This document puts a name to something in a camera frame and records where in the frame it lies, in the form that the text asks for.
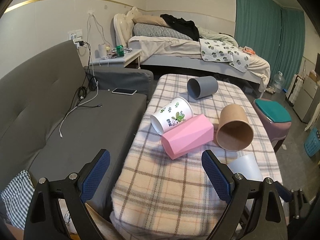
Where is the green can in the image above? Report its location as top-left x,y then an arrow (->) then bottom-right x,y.
116,45 -> 124,57

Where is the white plastic cup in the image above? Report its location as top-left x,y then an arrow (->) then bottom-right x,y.
227,154 -> 263,181

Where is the water jug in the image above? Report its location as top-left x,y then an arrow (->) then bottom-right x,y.
272,71 -> 285,93

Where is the white suitcase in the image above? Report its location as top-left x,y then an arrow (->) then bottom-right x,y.
285,74 -> 304,106

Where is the smartphone on sofa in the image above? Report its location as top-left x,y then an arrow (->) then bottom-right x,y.
112,88 -> 137,95

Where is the brown paper cup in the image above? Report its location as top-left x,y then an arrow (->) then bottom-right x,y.
216,104 -> 254,152

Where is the plaid table blanket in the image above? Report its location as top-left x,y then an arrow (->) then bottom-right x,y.
110,74 -> 282,239

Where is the pink faceted cup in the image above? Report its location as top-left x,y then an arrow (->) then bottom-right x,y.
161,114 -> 214,160

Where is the grey mini fridge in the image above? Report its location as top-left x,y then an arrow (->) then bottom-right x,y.
293,76 -> 319,124

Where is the grey plastic cup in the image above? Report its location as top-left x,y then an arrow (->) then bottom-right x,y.
187,76 -> 219,99

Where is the white floral cup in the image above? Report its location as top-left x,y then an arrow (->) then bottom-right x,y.
150,96 -> 194,135

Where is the black clothes pile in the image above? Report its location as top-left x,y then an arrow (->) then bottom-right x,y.
160,14 -> 200,41

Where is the white bedside table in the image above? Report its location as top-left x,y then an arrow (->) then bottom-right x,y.
92,49 -> 142,68

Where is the purple stool teal cushion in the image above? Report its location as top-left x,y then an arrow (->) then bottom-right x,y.
252,99 -> 292,153

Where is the striped pillow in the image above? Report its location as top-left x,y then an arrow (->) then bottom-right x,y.
133,23 -> 192,41

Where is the bed with beige sheets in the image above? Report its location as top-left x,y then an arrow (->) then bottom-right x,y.
113,7 -> 271,93

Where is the white charging cable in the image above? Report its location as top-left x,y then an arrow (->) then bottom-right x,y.
59,89 -> 99,138

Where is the black cable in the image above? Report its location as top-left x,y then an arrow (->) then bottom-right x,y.
71,41 -> 103,108

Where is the blue laundry basket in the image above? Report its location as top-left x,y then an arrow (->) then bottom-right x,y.
304,127 -> 320,157

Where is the teal curtain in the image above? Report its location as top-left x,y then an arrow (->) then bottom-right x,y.
235,0 -> 305,89

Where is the grey sofa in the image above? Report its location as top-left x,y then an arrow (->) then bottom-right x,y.
1,41 -> 153,218

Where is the white patterned mat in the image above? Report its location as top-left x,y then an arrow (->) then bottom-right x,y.
199,38 -> 249,73

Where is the checkered shorts leg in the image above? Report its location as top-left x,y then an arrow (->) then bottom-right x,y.
1,170 -> 35,230

